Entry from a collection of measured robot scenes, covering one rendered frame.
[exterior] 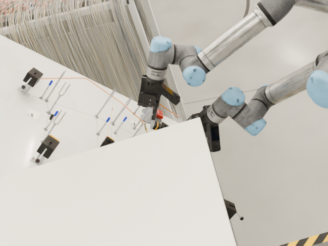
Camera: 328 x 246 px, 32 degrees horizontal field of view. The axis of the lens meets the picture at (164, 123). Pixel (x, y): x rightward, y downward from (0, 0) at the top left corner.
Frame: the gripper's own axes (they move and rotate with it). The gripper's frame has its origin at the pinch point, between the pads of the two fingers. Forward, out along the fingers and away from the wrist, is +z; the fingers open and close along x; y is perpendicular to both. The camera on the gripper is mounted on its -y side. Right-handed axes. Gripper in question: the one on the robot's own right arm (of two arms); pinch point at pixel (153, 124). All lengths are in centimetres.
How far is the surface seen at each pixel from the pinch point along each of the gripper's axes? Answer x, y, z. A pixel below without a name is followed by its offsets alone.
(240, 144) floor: -140, -57, 78
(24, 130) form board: 40, 40, -10
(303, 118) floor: -153, -96, 57
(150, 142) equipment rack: 108, -3, -54
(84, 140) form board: 25.9, 22.3, -2.4
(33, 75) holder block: 22, 43, -22
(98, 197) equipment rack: 120, 4, -48
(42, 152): 56, 30, -14
